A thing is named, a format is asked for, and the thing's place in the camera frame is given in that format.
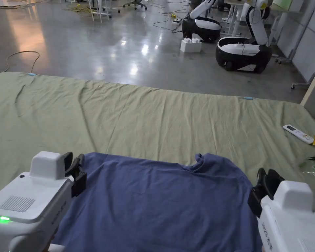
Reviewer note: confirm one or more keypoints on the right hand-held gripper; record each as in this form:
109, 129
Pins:
291, 223

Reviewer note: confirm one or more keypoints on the black and white wheeled robot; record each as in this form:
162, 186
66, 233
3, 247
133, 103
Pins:
203, 26
241, 52

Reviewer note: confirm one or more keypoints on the white remote control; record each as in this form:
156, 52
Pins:
298, 134

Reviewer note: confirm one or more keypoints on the bed with pale green sheet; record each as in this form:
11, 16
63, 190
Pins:
147, 123

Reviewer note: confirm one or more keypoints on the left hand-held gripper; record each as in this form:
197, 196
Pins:
29, 194

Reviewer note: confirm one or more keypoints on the blue shirt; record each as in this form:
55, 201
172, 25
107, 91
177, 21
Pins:
157, 204

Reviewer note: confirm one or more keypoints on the white power strip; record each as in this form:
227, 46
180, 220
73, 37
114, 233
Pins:
177, 21

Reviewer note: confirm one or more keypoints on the blue sheet clip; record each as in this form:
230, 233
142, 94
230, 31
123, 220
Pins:
248, 98
31, 75

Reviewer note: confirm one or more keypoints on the white foam block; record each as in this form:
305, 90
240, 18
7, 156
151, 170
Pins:
191, 46

